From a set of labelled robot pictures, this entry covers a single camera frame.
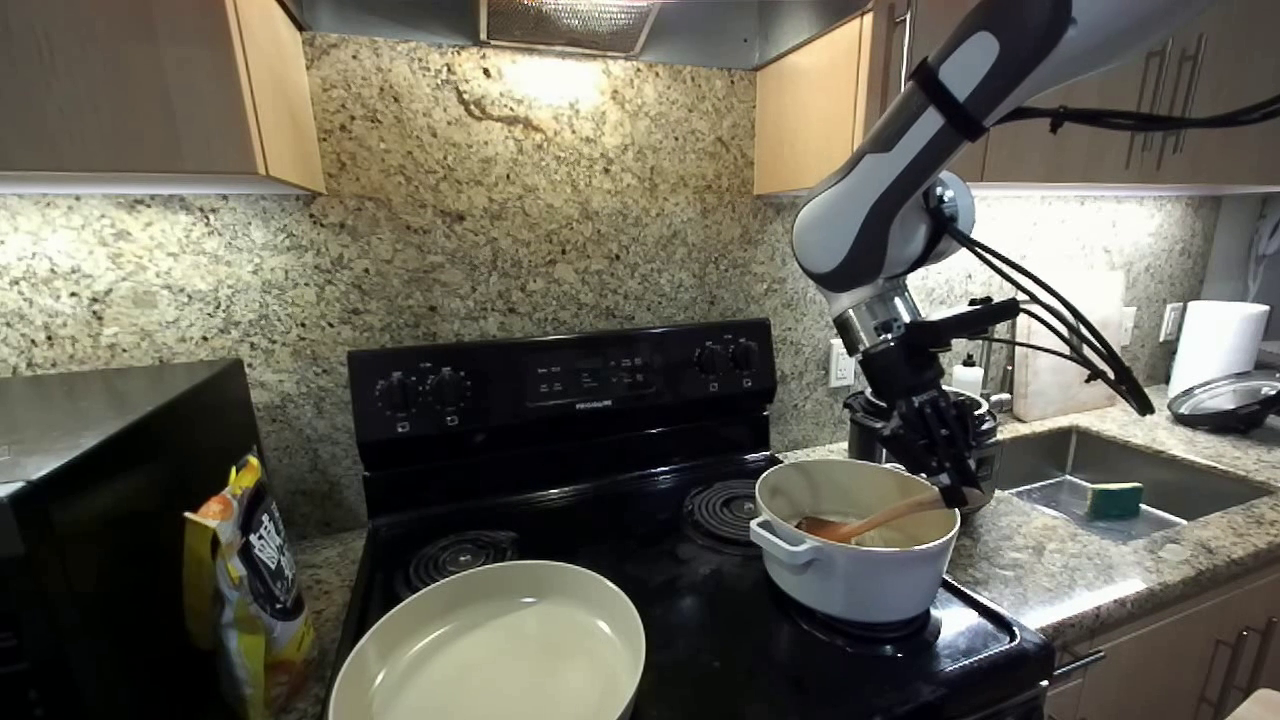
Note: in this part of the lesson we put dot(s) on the green yellow sponge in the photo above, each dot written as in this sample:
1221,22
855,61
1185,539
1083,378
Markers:
1112,500

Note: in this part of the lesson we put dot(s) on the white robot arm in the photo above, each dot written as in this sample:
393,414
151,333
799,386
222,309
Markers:
892,211

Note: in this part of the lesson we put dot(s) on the wooden upper cabinet left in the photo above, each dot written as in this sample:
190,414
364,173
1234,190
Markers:
174,98

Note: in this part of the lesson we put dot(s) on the black round lid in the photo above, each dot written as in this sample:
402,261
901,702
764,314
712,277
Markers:
1229,407

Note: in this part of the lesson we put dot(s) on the wooden cooking spoon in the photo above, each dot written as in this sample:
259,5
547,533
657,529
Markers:
855,529

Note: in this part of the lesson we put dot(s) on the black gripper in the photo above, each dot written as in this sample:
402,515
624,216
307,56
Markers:
911,367

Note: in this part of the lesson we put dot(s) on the black microwave oven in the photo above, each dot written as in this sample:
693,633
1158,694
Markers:
97,475

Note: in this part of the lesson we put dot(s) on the yellow black snack bag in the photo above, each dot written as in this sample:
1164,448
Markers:
241,594

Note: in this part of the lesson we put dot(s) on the steel kitchen sink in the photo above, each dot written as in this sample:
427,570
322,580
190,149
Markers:
1063,467

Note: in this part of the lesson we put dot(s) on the steel range hood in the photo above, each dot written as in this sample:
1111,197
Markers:
704,32

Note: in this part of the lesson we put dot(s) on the black electric stove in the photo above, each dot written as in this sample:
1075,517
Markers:
637,455

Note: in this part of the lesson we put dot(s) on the wooden base cabinet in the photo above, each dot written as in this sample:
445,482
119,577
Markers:
1195,663

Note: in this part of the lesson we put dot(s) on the white wall outlet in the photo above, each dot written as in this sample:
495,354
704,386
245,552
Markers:
842,367

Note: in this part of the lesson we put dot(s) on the white paper towel roll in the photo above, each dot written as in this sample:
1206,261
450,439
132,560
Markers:
1219,336

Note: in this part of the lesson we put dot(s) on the white pot with handles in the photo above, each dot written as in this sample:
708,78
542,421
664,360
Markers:
881,577

